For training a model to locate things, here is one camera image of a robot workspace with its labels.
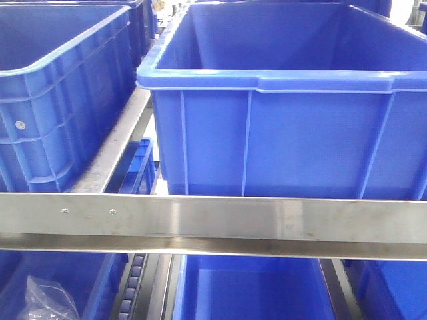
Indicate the blue crate lower left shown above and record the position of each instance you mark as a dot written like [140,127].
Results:
[92,279]

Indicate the blue ribbed crate upper left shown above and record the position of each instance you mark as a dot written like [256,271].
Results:
[66,75]

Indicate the upper rack steel beam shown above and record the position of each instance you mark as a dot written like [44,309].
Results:
[257,226]

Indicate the large blue crate upper centre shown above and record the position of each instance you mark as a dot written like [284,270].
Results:
[289,99]

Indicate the roller conveyor track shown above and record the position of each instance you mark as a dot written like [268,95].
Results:
[130,301]

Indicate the blue crate lower centre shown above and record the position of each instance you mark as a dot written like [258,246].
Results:
[238,287]

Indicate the blue crate lower right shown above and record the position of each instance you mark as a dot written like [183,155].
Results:
[388,289]

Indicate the clear plastic bag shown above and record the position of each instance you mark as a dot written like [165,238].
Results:
[46,299]

